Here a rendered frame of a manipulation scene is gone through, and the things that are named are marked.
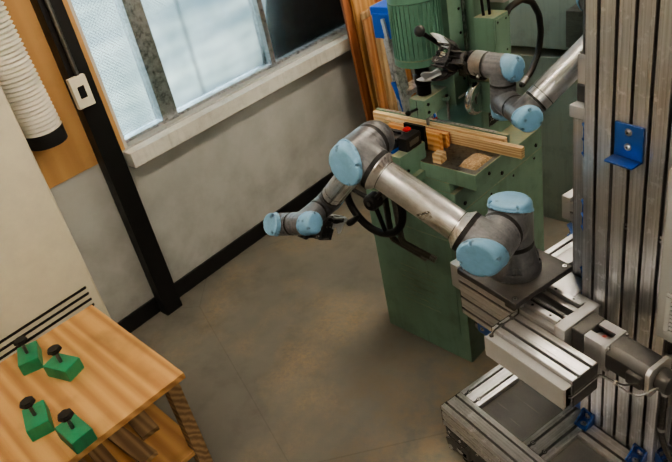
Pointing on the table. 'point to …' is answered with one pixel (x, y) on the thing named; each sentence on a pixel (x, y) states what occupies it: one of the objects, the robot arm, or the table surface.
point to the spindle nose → (422, 83)
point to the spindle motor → (413, 12)
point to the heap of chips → (475, 161)
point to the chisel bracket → (428, 105)
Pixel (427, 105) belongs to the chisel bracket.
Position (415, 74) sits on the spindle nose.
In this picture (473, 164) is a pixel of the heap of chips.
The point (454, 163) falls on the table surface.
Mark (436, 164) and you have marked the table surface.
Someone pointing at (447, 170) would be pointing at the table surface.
